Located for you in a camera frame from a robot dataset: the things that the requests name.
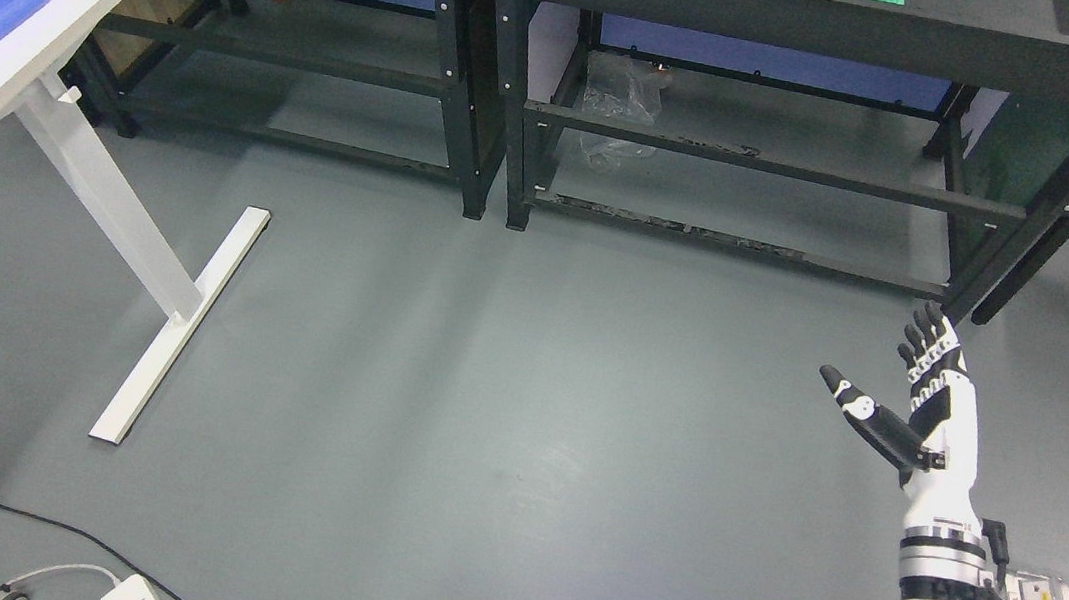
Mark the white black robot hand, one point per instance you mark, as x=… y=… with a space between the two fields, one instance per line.
x=934 y=450

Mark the black metal shelf right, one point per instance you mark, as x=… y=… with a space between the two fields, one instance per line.
x=926 y=59

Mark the black metal shelf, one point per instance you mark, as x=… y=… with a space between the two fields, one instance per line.
x=405 y=85
x=926 y=59

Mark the black metal shelf left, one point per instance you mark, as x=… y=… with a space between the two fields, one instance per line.
x=405 y=85

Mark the clear plastic bag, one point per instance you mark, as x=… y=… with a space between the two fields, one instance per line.
x=620 y=87

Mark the white table with leg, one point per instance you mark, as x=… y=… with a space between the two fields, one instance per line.
x=32 y=91

